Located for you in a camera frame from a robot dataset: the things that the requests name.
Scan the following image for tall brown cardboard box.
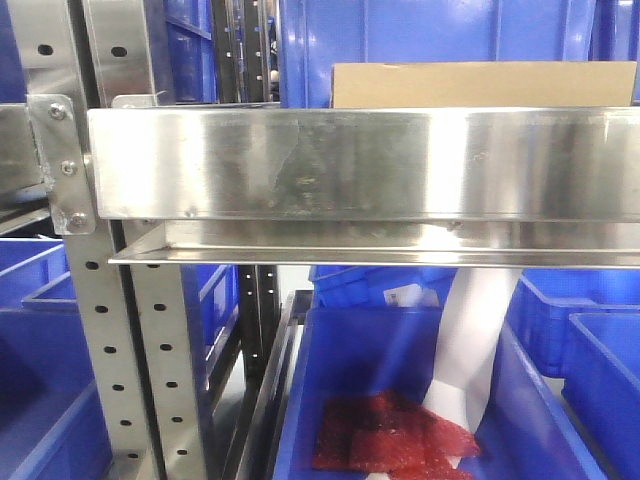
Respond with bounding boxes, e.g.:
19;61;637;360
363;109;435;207
331;61;637;108

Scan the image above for perforated steel shelf upright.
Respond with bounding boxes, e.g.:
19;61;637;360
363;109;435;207
8;1;211;479

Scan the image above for blue crate upper left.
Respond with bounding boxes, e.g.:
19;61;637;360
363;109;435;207
164;0;218;103

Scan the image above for blue bin with red sheets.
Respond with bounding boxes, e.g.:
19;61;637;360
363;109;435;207
273;307;605;479

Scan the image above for blue bin lower right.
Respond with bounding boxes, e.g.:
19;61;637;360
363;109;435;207
506;269;639;479

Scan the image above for white paper sheet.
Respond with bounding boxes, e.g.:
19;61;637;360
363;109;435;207
423;268;522;433

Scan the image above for blue bin behind centre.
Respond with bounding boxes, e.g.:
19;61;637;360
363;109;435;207
309;265;457;308

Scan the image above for large blue crate upper shelf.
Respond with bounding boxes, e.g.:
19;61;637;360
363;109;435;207
279;1;596;108

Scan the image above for stainless steel shelf beam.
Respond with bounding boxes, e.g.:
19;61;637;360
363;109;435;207
88;107;639;268

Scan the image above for steel corner bracket with bolts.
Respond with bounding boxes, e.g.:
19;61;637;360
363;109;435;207
27;94;96;236

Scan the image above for blue bin lower left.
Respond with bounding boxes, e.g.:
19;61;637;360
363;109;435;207
1;239;112;479

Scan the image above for red textured sheets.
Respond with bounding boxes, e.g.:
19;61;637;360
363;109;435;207
312;390;481;479

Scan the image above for black perforated rear upright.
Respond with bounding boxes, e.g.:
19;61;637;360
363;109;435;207
237;264;281;381

